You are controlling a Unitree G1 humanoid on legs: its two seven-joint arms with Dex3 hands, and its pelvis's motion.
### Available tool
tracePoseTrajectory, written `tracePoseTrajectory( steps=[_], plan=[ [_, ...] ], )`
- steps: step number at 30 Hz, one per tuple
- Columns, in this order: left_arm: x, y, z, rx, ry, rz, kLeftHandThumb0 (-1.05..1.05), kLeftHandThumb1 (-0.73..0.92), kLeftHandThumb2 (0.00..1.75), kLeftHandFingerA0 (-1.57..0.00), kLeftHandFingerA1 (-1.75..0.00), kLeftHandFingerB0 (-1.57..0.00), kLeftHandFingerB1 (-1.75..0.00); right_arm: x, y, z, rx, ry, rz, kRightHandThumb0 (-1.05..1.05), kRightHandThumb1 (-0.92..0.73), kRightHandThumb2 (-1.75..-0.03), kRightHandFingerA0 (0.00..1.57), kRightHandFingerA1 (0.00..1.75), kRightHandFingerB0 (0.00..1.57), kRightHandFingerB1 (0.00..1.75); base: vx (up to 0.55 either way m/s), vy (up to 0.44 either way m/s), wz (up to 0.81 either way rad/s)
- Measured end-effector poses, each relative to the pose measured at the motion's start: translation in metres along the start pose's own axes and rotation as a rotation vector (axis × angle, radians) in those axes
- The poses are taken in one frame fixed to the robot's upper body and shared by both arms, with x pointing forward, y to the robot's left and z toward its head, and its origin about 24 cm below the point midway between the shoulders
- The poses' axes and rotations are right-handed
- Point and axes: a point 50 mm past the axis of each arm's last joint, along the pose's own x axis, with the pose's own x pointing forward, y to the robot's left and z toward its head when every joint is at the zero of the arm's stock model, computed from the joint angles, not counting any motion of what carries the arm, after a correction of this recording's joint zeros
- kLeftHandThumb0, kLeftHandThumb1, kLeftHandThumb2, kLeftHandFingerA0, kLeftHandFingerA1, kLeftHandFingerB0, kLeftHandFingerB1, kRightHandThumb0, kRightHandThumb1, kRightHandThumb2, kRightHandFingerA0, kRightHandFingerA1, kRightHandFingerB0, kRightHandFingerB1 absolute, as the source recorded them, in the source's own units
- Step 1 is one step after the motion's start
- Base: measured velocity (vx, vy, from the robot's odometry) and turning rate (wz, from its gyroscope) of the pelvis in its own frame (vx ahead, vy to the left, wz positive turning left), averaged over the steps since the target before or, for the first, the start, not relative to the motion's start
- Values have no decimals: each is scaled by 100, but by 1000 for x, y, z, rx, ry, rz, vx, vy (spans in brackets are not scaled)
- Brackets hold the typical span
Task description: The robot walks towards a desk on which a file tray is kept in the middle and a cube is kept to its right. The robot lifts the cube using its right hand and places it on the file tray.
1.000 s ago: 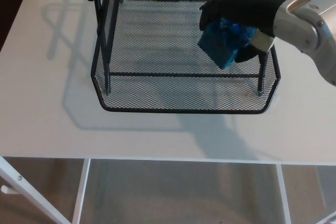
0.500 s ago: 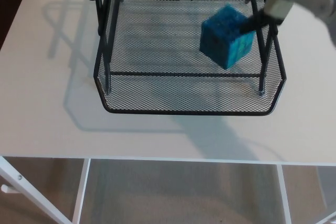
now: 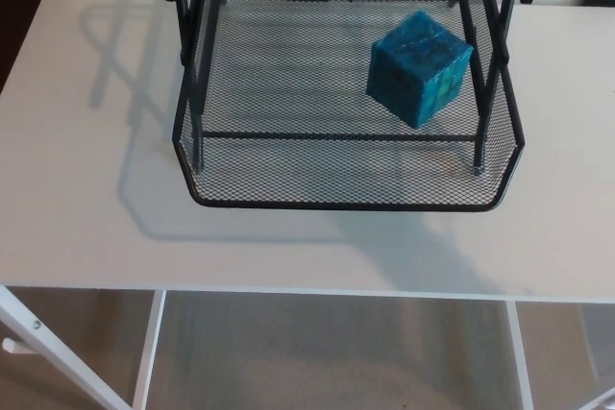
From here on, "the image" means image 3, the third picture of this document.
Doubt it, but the blue painted cube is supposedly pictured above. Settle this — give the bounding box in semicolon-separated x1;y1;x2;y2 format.
365;10;476;132

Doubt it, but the black mesh file tray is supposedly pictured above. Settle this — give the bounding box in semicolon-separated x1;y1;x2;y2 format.
162;0;536;213

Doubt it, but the white desk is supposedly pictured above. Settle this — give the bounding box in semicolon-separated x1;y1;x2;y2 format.
0;0;615;410

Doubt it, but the dark brown wooden furniture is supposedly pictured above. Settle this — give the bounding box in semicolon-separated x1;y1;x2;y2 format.
0;0;72;94

